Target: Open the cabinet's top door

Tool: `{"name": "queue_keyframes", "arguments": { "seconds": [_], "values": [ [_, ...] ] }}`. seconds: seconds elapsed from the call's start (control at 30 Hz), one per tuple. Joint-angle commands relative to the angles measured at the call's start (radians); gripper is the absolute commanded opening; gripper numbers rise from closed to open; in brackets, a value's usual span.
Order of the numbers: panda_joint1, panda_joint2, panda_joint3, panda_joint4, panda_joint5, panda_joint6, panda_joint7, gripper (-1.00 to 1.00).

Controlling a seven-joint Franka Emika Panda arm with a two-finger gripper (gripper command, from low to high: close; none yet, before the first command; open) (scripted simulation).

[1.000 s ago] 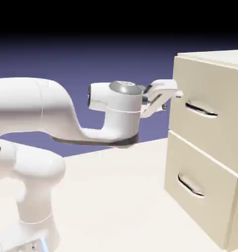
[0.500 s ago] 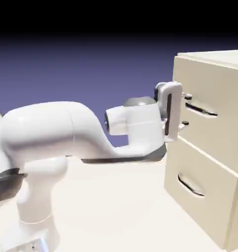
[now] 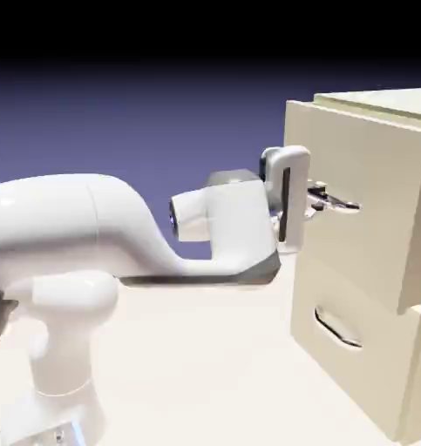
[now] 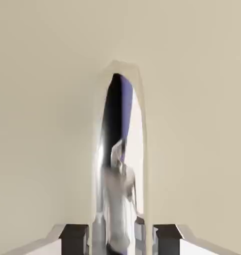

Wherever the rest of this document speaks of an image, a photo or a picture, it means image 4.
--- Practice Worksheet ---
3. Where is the beige cabinet door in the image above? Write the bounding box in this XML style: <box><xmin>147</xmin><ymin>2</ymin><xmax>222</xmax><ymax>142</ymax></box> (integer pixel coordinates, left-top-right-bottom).
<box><xmin>0</xmin><ymin>0</ymin><xmax>241</xmax><ymax>255</ymax></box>

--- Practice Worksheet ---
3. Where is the curved shiny metal handle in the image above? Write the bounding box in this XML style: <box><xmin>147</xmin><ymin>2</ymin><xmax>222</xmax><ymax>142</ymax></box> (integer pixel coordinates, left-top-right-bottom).
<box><xmin>89</xmin><ymin>59</ymin><xmax>154</xmax><ymax>255</ymax></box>

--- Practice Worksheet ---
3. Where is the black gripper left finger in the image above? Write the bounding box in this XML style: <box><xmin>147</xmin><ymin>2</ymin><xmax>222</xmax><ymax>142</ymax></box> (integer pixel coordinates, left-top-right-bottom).
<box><xmin>4</xmin><ymin>224</ymin><xmax>90</xmax><ymax>255</ymax></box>

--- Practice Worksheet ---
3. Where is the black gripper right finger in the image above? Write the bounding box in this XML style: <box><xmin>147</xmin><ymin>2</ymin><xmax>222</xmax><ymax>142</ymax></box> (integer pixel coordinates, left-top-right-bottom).
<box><xmin>152</xmin><ymin>224</ymin><xmax>234</xmax><ymax>255</ymax></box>

